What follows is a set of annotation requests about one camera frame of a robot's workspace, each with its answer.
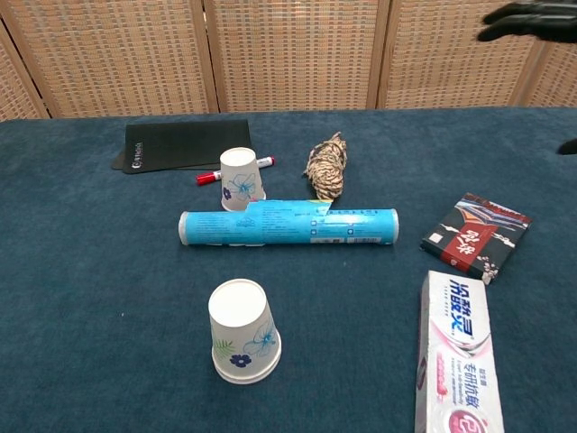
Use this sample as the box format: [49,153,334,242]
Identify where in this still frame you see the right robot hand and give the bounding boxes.
[477,0,577,156]

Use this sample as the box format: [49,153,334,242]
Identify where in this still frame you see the white floral paper cup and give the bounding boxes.
[207,278,282,379]
[218,146,268,213]
[211,351,283,386]

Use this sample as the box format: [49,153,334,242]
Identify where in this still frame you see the woven bamboo screen panel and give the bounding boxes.
[377,0,545,111]
[0,0,221,119]
[202,0,391,114]
[511,38,577,109]
[0,20,50,122]

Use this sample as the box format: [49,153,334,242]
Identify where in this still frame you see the black and red box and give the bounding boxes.
[419,191,534,286]

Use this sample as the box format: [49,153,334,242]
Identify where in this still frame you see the light blue cylindrical tube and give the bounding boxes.
[178,198,400,249]

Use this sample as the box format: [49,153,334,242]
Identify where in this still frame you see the white toothpaste box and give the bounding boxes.
[414,269,506,433]

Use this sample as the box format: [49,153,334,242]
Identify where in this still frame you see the red and white marker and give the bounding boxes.
[195,155,277,188]

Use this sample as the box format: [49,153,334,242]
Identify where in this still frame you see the black mouse pad with logo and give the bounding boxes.
[124,118,253,173]

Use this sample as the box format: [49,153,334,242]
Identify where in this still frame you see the plain black mouse pad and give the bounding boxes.
[110,147,223,172]

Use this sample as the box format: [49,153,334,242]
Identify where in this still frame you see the dark blue table carpet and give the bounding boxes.
[0,106,577,433]

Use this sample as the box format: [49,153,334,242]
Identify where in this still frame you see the beige braided rope bundle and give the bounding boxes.
[302,131,349,201]

